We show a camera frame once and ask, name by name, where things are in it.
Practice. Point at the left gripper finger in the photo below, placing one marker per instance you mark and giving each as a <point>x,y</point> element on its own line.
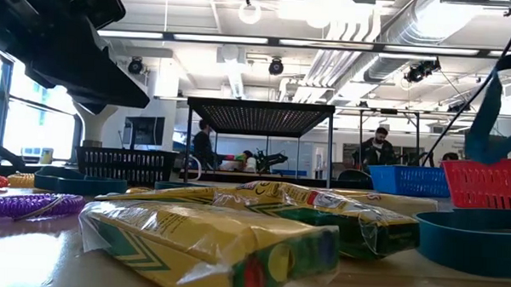
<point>108,87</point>

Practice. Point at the yellow coil wristband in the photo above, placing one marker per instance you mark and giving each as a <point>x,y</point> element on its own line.
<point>22,180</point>
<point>136,190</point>

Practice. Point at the purple coil wristband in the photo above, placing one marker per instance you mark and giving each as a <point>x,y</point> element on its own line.
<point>6,205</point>

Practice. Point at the background black robot arm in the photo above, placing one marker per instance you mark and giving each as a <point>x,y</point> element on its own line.
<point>267,159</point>

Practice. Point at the black ceiling spotlight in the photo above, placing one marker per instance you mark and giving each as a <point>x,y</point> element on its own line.
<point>276,66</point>
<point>135,65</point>

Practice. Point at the white mushroom lamp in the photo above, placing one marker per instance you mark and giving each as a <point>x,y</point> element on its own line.
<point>94,129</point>

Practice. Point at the black computer monitor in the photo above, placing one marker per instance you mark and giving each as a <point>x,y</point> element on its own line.
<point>145,131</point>

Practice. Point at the black plastic basket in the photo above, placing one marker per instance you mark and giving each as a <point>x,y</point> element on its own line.
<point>127,166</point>

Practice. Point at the large window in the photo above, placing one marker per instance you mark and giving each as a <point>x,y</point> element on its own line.
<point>34,127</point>

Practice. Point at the bottle on window sill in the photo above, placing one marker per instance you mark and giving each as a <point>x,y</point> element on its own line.
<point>46,156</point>

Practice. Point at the person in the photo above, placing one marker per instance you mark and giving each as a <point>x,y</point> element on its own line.
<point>379,150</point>
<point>248,161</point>
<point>203,148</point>
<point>450,156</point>

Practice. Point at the black curved bar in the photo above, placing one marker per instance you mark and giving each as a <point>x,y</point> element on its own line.
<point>4,149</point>

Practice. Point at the long ceiling light bar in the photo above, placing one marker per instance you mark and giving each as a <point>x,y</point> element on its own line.
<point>221,38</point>

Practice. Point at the red plastic basket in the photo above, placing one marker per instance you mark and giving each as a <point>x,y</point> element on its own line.
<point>488,185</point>

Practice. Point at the black mesh riser shelf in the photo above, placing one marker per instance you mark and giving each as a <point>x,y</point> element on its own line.
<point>260,118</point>

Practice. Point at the blue plastic basket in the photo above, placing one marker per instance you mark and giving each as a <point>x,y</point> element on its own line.
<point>407,180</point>

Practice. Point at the white ceiling pipes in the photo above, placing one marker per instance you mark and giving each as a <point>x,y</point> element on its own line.
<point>326,73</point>

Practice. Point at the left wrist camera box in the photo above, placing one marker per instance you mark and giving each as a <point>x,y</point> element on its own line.
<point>96,3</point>

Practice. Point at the black ceiling camera cluster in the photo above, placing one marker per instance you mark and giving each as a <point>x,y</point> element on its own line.
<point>422,70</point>

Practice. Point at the silver ventilation duct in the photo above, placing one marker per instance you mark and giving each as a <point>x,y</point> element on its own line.
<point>413,29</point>

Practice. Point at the background black gantry frame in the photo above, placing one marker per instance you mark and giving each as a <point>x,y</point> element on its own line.
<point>388,111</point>

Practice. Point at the black aluminium table frame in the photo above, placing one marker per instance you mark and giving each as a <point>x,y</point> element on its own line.
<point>254,179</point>

